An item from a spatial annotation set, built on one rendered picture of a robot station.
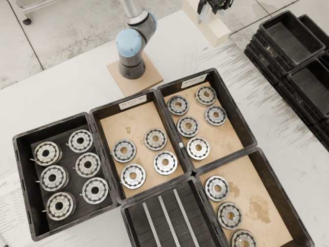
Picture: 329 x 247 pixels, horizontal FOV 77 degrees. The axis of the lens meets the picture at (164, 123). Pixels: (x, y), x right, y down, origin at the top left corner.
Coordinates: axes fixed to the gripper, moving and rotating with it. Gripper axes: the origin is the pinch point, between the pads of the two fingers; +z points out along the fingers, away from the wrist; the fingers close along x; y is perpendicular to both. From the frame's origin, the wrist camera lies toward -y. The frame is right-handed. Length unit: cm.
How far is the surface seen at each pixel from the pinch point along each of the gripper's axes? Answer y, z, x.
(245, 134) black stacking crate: 47, 19, -7
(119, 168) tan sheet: 31, 26, -60
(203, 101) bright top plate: 24.7, 22.8, -11.7
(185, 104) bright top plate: 21.7, 22.5, -20.1
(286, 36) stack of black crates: 3, 60, 94
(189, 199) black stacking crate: 57, 26, -41
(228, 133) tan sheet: 43, 26, -10
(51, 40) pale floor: -129, 109, -65
